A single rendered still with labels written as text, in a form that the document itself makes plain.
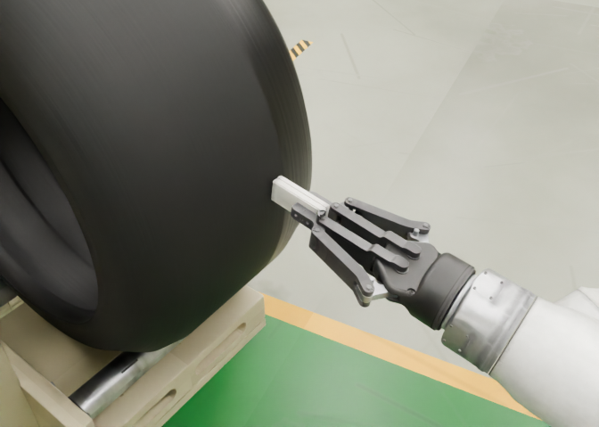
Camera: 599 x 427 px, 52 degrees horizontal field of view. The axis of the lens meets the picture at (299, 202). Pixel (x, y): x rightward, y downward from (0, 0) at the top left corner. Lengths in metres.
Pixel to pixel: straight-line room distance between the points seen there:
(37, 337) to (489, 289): 0.79
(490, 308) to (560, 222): 2.12
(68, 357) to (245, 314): 0.30
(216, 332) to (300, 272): 1.31
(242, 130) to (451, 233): 1.93
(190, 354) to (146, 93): 0.51
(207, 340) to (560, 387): 0.58
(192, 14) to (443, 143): 2.45
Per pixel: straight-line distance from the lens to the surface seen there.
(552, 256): 2.55
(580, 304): 0.75
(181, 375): 0.98
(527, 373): 0.60
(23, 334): 1.18
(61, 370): 1.10
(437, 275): 0.61
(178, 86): 0.61
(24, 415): 0.96
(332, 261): 0.64
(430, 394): 2.01
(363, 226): 0.67
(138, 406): 0.95
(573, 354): 0.60
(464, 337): 0.61
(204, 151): 0.62
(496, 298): 0.61
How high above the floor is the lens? 1.65
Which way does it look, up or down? 39 degrees down
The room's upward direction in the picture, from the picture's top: straight up
